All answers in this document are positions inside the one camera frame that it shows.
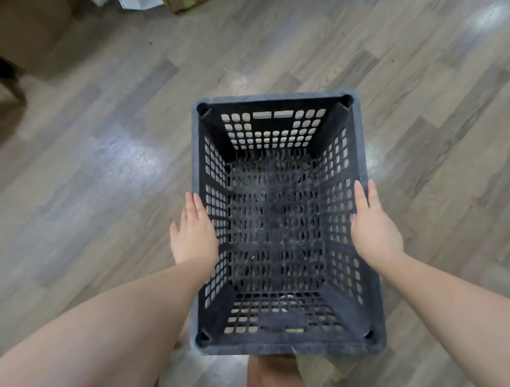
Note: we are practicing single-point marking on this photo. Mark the person's right forearm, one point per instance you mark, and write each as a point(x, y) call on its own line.
point(450, 315)

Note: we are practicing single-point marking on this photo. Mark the person's left forearm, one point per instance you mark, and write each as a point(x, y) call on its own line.
point(119, 319)

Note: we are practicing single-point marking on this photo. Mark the white paper sheet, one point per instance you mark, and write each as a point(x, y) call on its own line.
point(139, 4)

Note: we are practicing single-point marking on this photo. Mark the dark furniture leg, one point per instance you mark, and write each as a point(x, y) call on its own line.
point(12, 81)

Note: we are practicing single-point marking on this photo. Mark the person's right hand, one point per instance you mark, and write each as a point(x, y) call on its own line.
point(376, 233)

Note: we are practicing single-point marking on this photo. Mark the person's bare leg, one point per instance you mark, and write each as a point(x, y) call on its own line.
point(275, 372)

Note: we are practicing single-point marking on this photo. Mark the person's left hand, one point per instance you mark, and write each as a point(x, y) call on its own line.
point(196, 237)

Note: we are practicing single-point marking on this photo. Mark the black perforated plastic crate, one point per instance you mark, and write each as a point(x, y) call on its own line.
point(275, 199)

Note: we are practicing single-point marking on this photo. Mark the person's left little finger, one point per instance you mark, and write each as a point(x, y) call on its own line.
point(173, 235)

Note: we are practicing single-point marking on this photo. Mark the large brown cardboard box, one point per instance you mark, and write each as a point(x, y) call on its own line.
point(32, 28)

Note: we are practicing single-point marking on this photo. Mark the person's right thumb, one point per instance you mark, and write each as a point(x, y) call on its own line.
point(353, 227)

